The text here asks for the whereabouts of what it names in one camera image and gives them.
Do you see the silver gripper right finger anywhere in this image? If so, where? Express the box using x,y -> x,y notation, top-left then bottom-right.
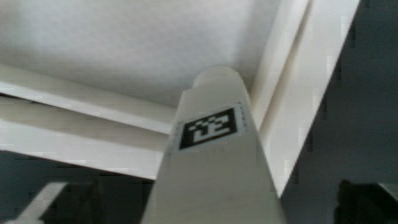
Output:
333,179 -> 398,224

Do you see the white desk top tray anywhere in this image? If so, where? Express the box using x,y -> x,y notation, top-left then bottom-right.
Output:
0,0 -> 308,133

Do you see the white front fence bar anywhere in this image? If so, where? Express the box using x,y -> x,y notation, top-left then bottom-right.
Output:
0,97 -> 166,179

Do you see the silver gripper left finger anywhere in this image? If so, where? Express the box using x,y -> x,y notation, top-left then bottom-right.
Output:
1,181 -> 106,224

